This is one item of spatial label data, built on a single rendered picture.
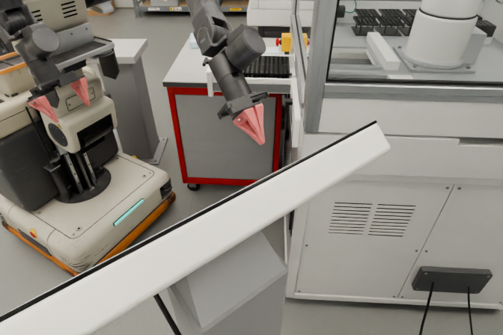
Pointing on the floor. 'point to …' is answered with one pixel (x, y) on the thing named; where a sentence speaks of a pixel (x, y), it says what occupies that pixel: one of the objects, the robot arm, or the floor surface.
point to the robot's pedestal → (133, 102)
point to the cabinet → (397, 240)
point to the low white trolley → (217, 128)
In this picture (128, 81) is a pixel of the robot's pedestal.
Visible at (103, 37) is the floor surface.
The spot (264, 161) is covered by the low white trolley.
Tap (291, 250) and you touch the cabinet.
